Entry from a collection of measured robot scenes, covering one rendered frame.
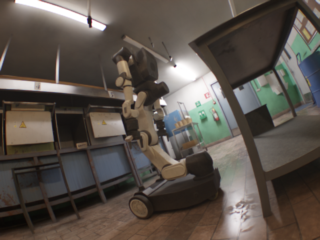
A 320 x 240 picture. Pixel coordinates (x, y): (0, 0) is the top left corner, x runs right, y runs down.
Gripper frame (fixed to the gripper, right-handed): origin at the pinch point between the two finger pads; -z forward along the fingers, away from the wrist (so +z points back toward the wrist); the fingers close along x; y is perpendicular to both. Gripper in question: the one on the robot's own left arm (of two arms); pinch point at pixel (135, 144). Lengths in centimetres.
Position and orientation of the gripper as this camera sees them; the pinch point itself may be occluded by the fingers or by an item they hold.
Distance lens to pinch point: 105.1
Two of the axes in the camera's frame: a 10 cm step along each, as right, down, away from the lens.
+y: -4.7, -0.3, -8.8
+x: -8.7, 2.1, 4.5
